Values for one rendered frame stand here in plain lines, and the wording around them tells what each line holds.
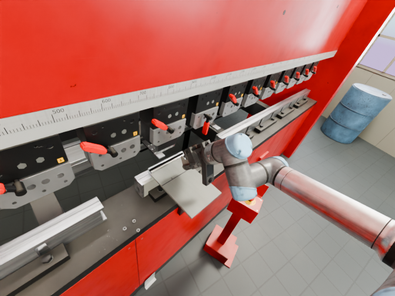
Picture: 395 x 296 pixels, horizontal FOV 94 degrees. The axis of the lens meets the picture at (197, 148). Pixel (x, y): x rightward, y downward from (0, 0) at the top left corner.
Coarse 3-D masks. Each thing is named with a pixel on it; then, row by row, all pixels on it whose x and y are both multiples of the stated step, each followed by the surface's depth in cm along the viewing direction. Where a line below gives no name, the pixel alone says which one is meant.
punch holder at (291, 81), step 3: (297, 66) 131; (300, 66) 135; (303, 66) 140; (294, 69) 132; (297, 69) 134; (300, 69) 139; (294, 72) 133; (291, 75) 135; (294, 75) 137; (291, 78) 136; (291, 81) 139; (294, 81) 145; (291, 84) 142; (285, 87) 142; (288, 87) 141
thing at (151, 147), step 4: (140, 132) 94; (140, 136) 93; (140, 140) 93; (144, 140) 95; (144, 144) 93; (148, 144) 93; (152, 144) 93; (148, 148) 91; (152, 148) 92; (152, 152) 90; (156, 156) 88; (160, 156) 88; (164, 156) 89
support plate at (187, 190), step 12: (168, 168) 84; (180, 168) 86; (156, 180) 78; (168, 180) 79; (180, 180) 80; (192, 180) 82; (168, 192) 75; (180, 192) 76; (192, 192) 77; (204, 192) 78; (216, 192) 79; (180, 204) 72; (192, 204) 73; (204, 204) 74; (192, 216) 69
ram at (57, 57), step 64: (0, 0) 26; (64, 0) 30; (128, 0) 36; (192, 0) 46; (256, 0) 62; (320, 0) 97; (0, 64) 29; (64, 64) 35; (128, 64) 43; (192, 64) 58; (256, 64) 87; (64, 128) 41
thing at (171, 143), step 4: (172, 140) 79; (176, 140) 81; (160, 144) 75; (164, 144) 77; (168, 144) 79; (172, 144) 81; (156, 148) 76; (160, 148) 76; (164, 148) 78; (168, 148) 82; (156, 152) 77; (160, 152) 80
